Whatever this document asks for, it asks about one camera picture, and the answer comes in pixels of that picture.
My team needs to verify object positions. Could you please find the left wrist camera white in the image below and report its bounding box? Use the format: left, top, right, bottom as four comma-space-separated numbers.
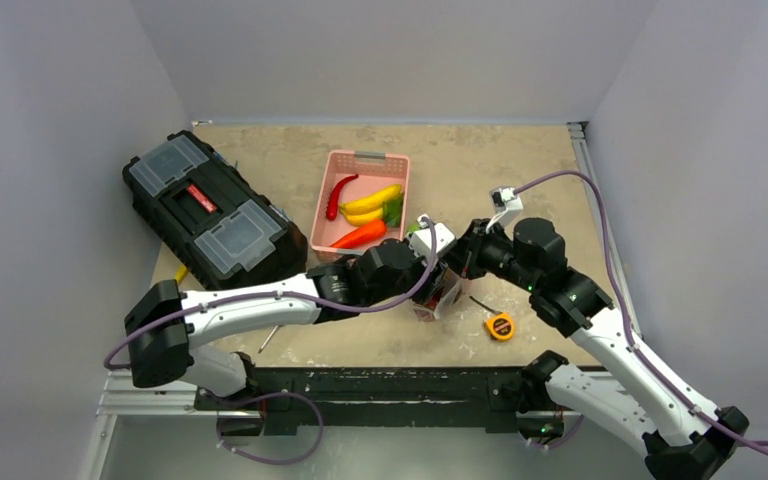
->
407, 214, 456, 259

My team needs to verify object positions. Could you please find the aluminium frame rail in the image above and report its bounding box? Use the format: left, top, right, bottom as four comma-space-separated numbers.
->
566, 122, 641, 335

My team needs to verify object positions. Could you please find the green handled screwdriver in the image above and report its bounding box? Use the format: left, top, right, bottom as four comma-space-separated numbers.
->
257, 325, 282, 354

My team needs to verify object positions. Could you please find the clear zip top bag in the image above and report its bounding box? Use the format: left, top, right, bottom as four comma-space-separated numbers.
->
411, 268, 465, 322

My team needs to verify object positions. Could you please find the small yellow screwdriver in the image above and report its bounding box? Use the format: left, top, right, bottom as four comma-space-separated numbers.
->
174, 265, 189, 284

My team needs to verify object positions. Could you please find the pink plastic basket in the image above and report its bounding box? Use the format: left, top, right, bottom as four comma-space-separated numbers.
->
308, 150, 411, 262

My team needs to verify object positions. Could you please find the red toy chili pepper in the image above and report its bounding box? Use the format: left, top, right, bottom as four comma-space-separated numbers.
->
325, 174, 359, 221

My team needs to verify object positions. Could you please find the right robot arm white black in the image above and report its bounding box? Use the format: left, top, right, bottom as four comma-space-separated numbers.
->
444, 218, 749, 479

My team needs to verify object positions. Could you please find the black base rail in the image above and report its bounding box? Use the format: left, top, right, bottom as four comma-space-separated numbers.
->
194, 367, 575, 441

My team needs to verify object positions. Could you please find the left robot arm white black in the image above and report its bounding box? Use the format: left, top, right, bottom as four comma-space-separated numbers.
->
124, 230, 452, 409

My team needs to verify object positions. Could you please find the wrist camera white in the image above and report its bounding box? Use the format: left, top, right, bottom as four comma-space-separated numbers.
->
407, 214, 456, 259
486, 186, 524, 233

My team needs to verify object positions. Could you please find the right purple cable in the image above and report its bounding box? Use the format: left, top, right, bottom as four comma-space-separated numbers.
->
513, 170, 768, 466

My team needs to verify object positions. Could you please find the orange tape measure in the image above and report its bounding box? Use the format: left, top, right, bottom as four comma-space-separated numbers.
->
469, 295, 516, 342

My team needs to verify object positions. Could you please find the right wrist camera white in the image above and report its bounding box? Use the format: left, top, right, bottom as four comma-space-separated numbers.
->
486, 186, 524, 233

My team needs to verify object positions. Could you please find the yellow toy banana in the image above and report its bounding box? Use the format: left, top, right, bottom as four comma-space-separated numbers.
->
338, 184, 403, 219

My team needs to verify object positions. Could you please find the orange toy carrot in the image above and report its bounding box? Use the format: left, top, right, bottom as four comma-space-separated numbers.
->
330, 219, 389, 249

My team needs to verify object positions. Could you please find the black tool box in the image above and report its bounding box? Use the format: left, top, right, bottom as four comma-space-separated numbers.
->
122, 131, 308, 290

